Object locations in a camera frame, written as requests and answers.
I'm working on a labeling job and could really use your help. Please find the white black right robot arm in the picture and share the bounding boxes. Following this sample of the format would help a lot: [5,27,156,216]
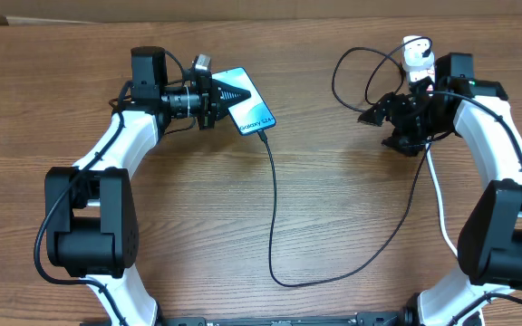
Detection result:
[358,53,522,325]

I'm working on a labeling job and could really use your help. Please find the white usb wall charger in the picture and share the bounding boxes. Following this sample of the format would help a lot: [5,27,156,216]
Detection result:
[402,40,435,72]

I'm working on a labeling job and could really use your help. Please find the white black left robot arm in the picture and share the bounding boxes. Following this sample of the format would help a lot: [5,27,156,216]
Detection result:
[34,46,262,325]

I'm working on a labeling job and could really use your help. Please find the white power strip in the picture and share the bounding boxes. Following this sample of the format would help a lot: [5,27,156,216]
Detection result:
[401,35,435,91]

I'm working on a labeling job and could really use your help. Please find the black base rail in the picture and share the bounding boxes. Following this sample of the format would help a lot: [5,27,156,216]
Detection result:
[157,312,416,326]

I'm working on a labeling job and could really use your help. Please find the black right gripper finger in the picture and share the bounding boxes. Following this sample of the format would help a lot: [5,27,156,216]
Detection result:
[357,93,401,127]
[382,136,426,157]

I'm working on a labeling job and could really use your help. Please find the black usb charging cable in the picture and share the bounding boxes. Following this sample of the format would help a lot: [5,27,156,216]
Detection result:
[256,36,434,289]

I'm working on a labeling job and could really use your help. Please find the brown cardboard backdrop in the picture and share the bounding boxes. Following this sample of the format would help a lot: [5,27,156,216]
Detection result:
[0,0,522,25]

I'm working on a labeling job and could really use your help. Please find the black smartphone lit screen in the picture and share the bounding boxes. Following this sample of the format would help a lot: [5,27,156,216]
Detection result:
[212,67,276,136]

